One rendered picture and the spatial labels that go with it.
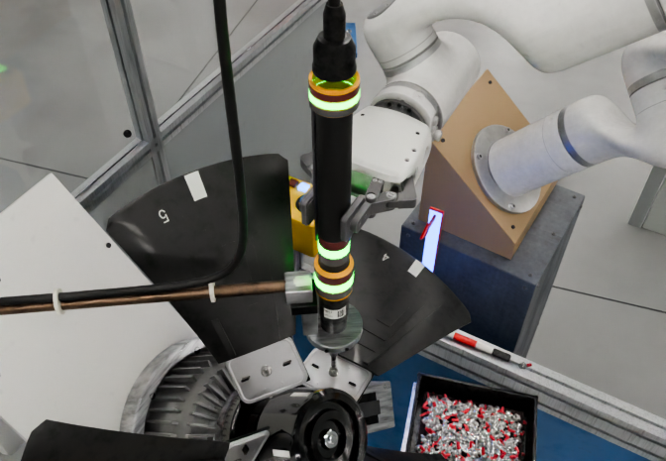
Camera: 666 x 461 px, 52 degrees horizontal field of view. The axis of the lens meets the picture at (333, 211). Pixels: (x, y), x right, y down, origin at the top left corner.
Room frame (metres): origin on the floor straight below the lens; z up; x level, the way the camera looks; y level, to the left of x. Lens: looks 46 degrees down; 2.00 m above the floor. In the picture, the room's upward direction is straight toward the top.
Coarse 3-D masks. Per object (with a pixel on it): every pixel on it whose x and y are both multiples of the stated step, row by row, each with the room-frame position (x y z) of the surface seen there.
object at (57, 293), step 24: (216, 0) 0.47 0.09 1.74; (336, 0) 0.48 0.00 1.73; (216, 24) 0.47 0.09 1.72; (240, 144) 0.47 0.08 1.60; (240, 168) 0.47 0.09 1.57; (240, 192) 0.47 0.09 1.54; (240, 216) 0.47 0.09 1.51; (240, 240) 0.47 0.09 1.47; (120, 288) 0.46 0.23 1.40; (144, 288) 0.46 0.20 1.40; (168, 288) 0.46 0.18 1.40
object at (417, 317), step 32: (352, 256) 0.69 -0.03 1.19; (384, 288) 0.64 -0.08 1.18; (416, 288) 0.65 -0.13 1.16; (448, 288) 0.67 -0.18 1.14; (384, 320) 0.58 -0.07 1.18; (416, 320) 0.59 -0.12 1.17; (448, 320) 0.60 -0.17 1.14; (352, 352) 0.52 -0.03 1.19; (384, 352) 0.52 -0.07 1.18; (416, 352) 0.53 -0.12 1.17
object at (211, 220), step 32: (256, 160) 0.63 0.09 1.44; (160, 192) 0.58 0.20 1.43; (224, 192) 0.59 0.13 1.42; (256, 192) 0.60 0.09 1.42; (288, 192) 0.61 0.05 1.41; (128, 224) 0.55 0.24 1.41; (192, 224) 0.56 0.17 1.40; (224, 224) 0.56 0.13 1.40; (256, 224) 0.57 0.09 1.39; (288, 224) 0.57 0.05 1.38; (160, 256) 0.53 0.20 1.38; (192, 256) 0.53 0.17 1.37; (224, 256) 0.54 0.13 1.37; (256, 256) 0.54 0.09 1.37; (288, 256) 0.55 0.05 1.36; (192, 320) 0.49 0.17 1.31; (224, 320) 0.49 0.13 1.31; (256, 320) 0.49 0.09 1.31; (288, 320) 0.49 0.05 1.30; (224, 352) 0.47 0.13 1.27
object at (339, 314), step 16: (336, 16) 0.48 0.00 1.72; (320, 32) 0.49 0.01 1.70; (336, 32) 0.48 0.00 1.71; (320, 48) 0.47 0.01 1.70; (336, 48) 0.47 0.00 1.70; (352, 48) 0.48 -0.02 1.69; (320, 64) 0.47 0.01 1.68; (336, 64) 0.47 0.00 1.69; (352, 64) 0.47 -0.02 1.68; (336, 80) 0.47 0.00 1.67; (320, 304) 0.48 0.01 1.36; (336, 304) 0.47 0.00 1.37; (320, 320) 0.48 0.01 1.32; (336, 320) 0.47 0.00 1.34
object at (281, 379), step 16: (256, 352) 0.47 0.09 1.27; (272, 352) 0.47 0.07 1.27; (288, 352) 0.47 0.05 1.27; (240, 368) 0.46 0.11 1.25; (256, 368) 0.46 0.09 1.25; (272, 368) 0.45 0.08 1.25; (288, 368) 0.45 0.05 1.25; (304, 368) 0.45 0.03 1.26; (240, 384) 0.44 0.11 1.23; (256, 384) 0.44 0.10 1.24; (272, 384) 0.44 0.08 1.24; (288, 384) 0.44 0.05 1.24; (256, 400) 0.43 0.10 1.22
